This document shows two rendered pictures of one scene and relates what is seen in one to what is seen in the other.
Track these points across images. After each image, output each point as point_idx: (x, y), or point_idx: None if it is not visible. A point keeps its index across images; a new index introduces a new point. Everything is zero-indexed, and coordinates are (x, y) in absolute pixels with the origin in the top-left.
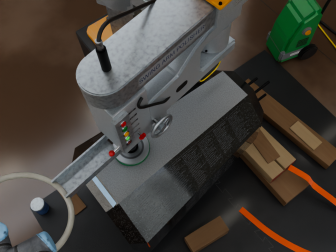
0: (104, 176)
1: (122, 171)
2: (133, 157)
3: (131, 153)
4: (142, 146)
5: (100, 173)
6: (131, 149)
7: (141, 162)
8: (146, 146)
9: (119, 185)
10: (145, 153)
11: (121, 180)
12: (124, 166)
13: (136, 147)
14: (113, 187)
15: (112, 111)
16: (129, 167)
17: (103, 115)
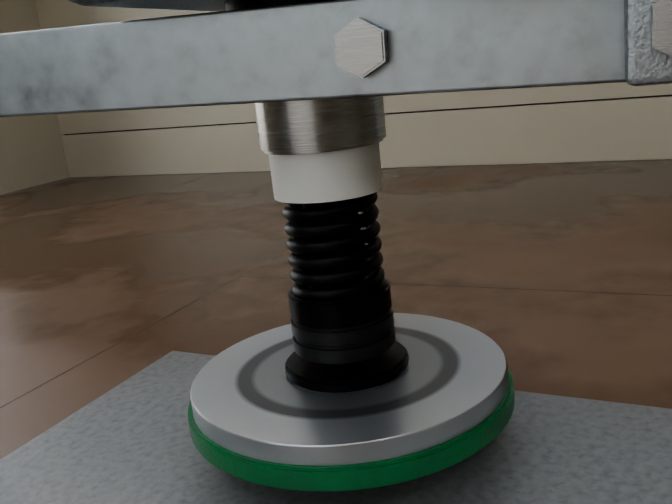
0: (86, 423)
1: (152, 470)
2: (263, 404)
3: (292, 386)
4: (399, 399)
5: (108, 404)
6: (305, 329)
7: (256, 474)
8: (419, 413)
9: (21, 502)
10: (344, 434)
11: (75, 493)
12: (198, 461)
13: (359, 373)
14: (0, 484)
15: None
16: (206, 482)
17: None
